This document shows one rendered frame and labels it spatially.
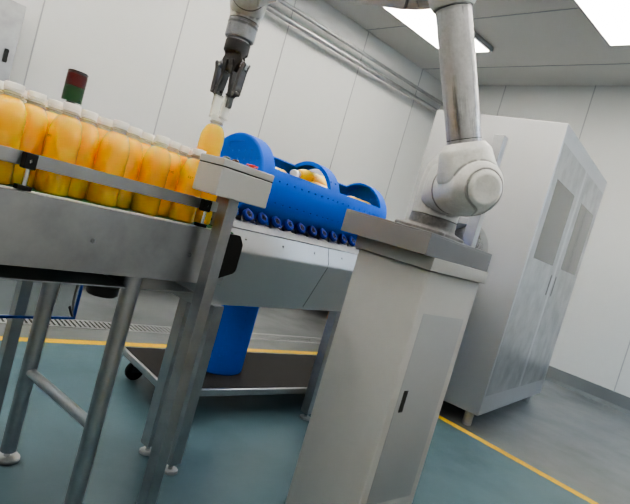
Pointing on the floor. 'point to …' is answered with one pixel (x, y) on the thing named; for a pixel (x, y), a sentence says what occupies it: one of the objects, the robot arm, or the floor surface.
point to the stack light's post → (0, 378)
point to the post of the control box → (188, 350)
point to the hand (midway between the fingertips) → (220, 107)
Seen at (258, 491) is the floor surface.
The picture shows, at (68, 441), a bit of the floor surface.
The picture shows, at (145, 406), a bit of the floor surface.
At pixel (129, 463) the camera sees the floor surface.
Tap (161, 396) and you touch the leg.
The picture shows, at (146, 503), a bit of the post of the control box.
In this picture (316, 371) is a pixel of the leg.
